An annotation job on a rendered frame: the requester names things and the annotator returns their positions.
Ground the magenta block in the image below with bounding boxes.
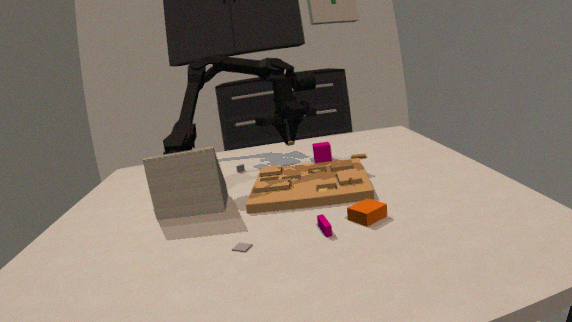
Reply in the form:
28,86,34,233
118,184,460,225
313,142,333,163

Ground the small brown rectangular tile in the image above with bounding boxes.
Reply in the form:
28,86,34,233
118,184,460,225
351,153,367,159

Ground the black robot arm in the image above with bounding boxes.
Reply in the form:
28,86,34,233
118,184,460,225
163,55,316,155

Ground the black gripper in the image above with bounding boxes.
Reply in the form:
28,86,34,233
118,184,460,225
255,93,317,144

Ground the magenta rectangular bar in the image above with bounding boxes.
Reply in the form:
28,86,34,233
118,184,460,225
317,214,332,237

